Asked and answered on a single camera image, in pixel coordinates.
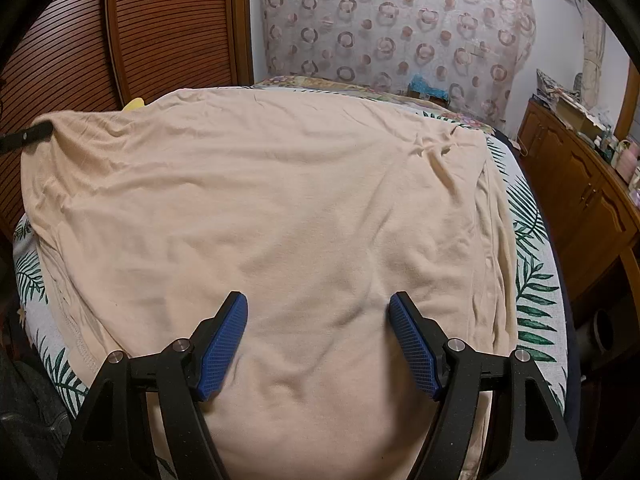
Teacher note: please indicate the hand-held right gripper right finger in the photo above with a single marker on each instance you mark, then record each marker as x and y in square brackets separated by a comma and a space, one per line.
[412, 345]

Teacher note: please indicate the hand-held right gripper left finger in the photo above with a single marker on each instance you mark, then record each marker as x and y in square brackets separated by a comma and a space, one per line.
[225, 345]

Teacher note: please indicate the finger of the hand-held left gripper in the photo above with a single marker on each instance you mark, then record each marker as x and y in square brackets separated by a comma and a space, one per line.
[30, 135]

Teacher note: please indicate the beige printed t-shirt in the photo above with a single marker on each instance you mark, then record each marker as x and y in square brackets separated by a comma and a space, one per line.
[275, 210]

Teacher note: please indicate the yellow plush toy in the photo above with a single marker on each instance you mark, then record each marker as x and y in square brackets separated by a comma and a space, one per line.
[135, 105]

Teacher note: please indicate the leaf print bed sheet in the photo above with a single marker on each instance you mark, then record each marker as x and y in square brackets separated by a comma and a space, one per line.
[537, 280]

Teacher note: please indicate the navy mattress edge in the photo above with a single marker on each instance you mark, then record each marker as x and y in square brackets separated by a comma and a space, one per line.
[574, 360]

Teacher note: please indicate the wooden louvered wardrobe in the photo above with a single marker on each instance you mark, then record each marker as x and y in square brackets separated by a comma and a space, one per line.
[165, 25]

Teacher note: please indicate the grey pipe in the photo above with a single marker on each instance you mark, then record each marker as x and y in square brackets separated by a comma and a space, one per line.
[589, 335]

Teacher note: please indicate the dark cloth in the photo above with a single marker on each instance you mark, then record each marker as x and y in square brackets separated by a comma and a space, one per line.
[30, 420]

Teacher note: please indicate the wooden cabinet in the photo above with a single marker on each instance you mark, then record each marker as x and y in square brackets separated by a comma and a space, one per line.
[575, 175]

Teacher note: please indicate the teal packet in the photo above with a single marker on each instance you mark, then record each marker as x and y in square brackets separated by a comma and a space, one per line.
[425, 87]

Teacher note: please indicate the floral blanket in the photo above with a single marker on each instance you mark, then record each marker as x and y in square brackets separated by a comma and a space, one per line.
[300, 82]

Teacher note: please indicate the pink container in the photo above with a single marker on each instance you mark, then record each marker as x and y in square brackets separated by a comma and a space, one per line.
[629, 160]

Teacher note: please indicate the cardboard box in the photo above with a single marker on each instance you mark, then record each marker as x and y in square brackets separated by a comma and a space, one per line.
[580, 112]

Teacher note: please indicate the circle pattern cloth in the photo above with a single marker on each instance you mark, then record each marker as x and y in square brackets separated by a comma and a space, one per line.
[375, 20]

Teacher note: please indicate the beige curtain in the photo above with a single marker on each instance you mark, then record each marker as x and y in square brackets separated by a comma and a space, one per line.
[592, 60]

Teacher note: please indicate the wooden window frame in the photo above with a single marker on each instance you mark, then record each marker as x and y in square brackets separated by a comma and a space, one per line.
[626, 105]

